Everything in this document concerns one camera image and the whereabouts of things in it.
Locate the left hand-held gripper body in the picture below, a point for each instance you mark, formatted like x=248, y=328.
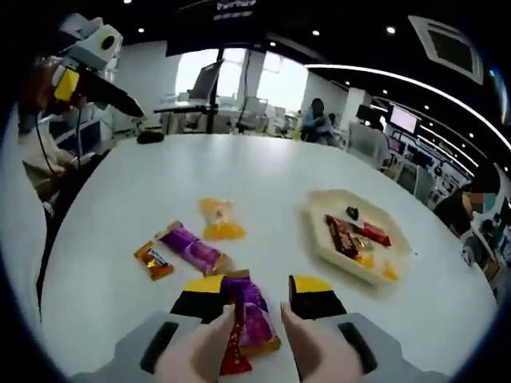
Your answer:
x=92, y=44

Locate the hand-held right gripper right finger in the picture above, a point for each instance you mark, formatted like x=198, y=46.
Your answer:
x=315, y=301

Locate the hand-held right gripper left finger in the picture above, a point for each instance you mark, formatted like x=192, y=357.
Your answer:
x=195, y=305

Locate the long purple snack packet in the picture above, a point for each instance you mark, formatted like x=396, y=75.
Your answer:
x=191, y=249

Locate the small gold candy packet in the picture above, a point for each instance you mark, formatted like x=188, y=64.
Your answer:
x=153, y=261

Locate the short purple snack packet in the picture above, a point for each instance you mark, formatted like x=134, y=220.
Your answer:
x=255, y=319

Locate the small red snack packet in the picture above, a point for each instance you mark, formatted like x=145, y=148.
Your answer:
x=235, y=355

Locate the long red snack bar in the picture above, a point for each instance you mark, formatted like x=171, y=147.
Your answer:
x=341, y=235
x=375, y=234

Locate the small brown candy packet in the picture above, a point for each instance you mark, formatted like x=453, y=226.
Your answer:
x=364, y=243

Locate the small yellow snack packet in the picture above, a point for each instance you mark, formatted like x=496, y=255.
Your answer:
x=221, y=231

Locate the large yellow snack packet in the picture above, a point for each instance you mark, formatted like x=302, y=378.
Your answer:
x=389, y=273

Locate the small black object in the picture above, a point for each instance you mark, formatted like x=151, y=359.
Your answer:
x=352, y=212

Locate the beige hexagonal container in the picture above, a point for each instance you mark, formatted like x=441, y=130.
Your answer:
x=379, y=211

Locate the black oval object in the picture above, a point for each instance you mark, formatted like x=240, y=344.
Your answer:
x=151, y=137

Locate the grey monitor on stand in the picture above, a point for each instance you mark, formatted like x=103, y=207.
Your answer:
x=203, y=80

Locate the black display stand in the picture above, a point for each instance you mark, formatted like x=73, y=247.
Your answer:
x=212, y=99

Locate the large black display screen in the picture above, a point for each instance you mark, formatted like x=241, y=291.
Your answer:
x=199, y=36

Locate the white office chair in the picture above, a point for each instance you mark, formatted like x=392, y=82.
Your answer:
x=415, y=181

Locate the grey cloth bundle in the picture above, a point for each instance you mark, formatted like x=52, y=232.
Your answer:
x=471, y=249

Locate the bright hanging monitor screen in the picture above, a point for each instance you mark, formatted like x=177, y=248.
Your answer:
x=404, y=119

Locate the curved ceiling light strip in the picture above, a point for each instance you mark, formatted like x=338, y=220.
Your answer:
x=419, y=85

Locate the round ceiling spotlights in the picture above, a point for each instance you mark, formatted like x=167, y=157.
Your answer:
x=390, y=30

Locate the ceiling air conditioner vent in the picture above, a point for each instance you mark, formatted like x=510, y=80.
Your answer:
x=447, y=48

